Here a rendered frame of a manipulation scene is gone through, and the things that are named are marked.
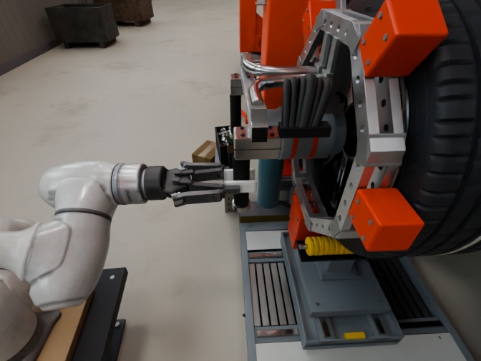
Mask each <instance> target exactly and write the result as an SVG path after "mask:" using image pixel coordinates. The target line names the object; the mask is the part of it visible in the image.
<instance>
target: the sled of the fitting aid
mask: <svg viewBox="0 0 481 361"><path fill-rule="evenodd" d="M280 242H281V248H282V252H283V258H284V262H285V266H286V273H287V276H288V283H289V286H290V290H291V296H292V300H293V306H294V310H295V314H296V320H297V324H298V330H299V334H300V338H301V344H302V348H303V350H315V349H328V348H340V347H364V346H377V345H397V344H398V343H399V342H400V341H401V340H402V339H403V338H404V334H403V332H402V330H401V328H400V326H399V324H398V322H397V320H396V318H395V316H394V314H393V312H392V310H391V309H390V310H389V312H388V313H387V314H363V315H349V316H335V317H310V316H309V314H308V309H307V306H306V300H305V297H304V294H303V289H302V286H301V280H300V277H299V274H298V269H297V265H296V260H295V256H294V253H293V248H292V245H291V240H290V236H289V232H288V231H286V232H281V240H280Z"/></svg>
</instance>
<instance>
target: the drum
mask: <svg viewBox="0 0 481 361"><path fill-rule="evenodd" d="M281 117H282V107H278V108H277V109H267V115H266V121H267V124H268V126H278V122H281ZM322 121H328V123H329V124H330V126H331V134H330V137H329V138H282V141H281V152H280V158H279V160H285V159H287V160H290V159H311V158H327V157H329V155H330V154H338V153H340V152H341V151H342V149H343V147H344V144H345V142H346V132H347V126H346V118H345V115H344V113H343V114H342V115H334V114H324V116H323V118H322Z"/></svg>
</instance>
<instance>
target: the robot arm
mask: <svg viewBox="0 0 481 361"><path fill-rule="evenodd" d="M190 175H191V176H190ZM191 177H192V179H191ZM222 178H224V184H222V183H204V182H201V181H211V180H217V179H222ZM256 189H257V180H255V168H250V180H233V169H225V166H224V165H222V164H221V163H189V162H186V161H181V162H180V167H179V168H174V169H171V170H168V169H167V168H166V167H165V166H162V165H161V166H147V165H145V164H144V163H120V164H119V163H110V162H107V161H98V160H95V161H80V162H73V163H65V164H61V165H57V166H54V167H52V168H50V169H48V170H46V171H45V172H44V173H43V174H42V176H41V178H40V179H39V185H38V191H39V195H40V197H41V199H42V200H43V201H44V202H45V203H47V204H48V205H50V206H51V207H53V208H55V214H54V218H53V220H51V221H47V222H38V223H35V222H33V221H30V220H27V219H22V218H15V219H10V218H9V217H4V216H0V361H37V358H38V356H39V354H40V352H41V351H42V348H43V346H44V345H45V343H46V341H47V339H48V337H49V335H50V333H51V331H52V329H53V327H54V325H55V324H56V323H57V321H58V320H59V319H60V317H61V315H62V313H61V312H60V311H59V310H58V309H66V308H70V307H77V306H79V305H82V304H83V303H84V302H85V301H86V300H87V298H88V297H89V296H90V294H91V293H92V292H93V290H94V288H95V287H96V285H97V283H98V281H99V278H100V276H101V274H102V270H103V269H104V266H105V262H106V259H107V253H108V250H109V245H110V228H111V223H112V217H113V215H114V213H115V211H116V209H117V207H118V205H128V204H145V203H147V202H148V201H149V200H150V201H159V200H165V199H166V198H167V197H168V198H172V199H173V203H174V207H176V208H177V207H180V206H184V205H187V204H196V203H213V202H221V201H222V198H225V194H239V193H254V192H256ZM33 303H34V304H35V306H36V307H39V308H40V309H41V310H42V311H44V312H34V311H33V310H32V307H33ZM48 311H50V312H48Z"/></svg>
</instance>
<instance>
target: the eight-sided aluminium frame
mask: <svg viewBox="0 0 481 361"><path fill-rule="evenodd" d="M373 20H374V17H371V16H367V15H364V14H360V13H358V12H355V11H352V10H351V9H321V10H320V12H319V15H318V16H317V17H316V22H315V24H314V26H313V29H312V30H311V33H310V34H309V37H308V39H307V41H306V44H305V46H304V48H303V50H302V53H301V55H300V56H298V61H297V65H296V66H315V62H319V60H320V55H321V48H322V44H323V39H324V32H329V33H331V34H330V35H331V36H333V37H338V38H339V41H340V42H343V43H344V44H345V45H347V46H348V47H349V50H350V56H351V72H352V81H353V90H354V106H355V115H356V131H357V140H358V141H357V148H356V156H355V159H354V162H353V165H352V167H351V171H350V174H349V177H348V180H347V182H346V186H345V189H344V192H343V195H342V197H341V201H340V204H339V207H338V210H337V212H336V216H335V217H331V216H328V215H327V212H326V210H325V208H324V205H323V203H322V201H321V198H320V196H319V193H318V191H317V189H316V186H315V184H314V182H313V178H312V174H311V159H302V161H303V170H299V159H291V167H292V175H291V178H292V183H293V188H295V190H296V195H297V198H298V202H299V204H300V207H301V211H302V214H303V217H304V220H305V224H306V227H307V229H308V230H309V231H310V232H312V231H313V232H316V233H319V234H323V235H326V236H330V237H331V238H333V239H357V238H360V237H359V235H358V233H357V231H356V229H355V228H354V225H353V223H352V222H351V219H350V218H349V211H350V208H351V205H352V203H353V200H354V197H355V195H356V192H357V190H358V189H363V188H388V187H389V185H390V183H391V181H392V179H393V177H394V175H395V173H396V171H397V168H398V167H399V166H401V165H402V159H403V156H404V154H405V152H406V146H405V142H406V136H407V134H406V133H404V126H403V119H402V105H401V98H400V91H399V78H398V77H366V76H365V74H364V67H363V63H362V58H361V52H360V48H359V43H360V41H361V40H362V38H363V36H364V35H365V33H366V31H367V29H368V28H369V26H370V25H371V23H372V22H373ZM314 52H315V53H314ZM304 187H307V191H308V195H309V198H310V200H311V204H312V206H313V208H314V211H315V213H313V211H312V209H311V206H310V203H309V201H308V198H307V195H306V192H305V190H304Z"/></svg>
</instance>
